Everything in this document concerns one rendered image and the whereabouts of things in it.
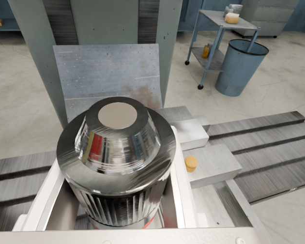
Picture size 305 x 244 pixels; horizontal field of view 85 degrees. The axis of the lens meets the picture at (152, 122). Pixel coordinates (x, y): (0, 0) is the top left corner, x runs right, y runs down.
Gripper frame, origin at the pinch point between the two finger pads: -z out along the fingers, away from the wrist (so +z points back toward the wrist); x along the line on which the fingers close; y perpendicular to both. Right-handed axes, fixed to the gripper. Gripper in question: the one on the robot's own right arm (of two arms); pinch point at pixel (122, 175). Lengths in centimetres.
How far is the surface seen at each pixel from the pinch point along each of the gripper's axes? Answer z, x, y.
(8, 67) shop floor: -229, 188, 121
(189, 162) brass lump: -10.0, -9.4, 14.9
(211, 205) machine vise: -5.4, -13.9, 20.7
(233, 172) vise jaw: -9.8, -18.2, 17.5
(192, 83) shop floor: -213, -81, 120
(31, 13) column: -45, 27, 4
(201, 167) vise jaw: -10.2, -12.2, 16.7
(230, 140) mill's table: -25.6, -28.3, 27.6
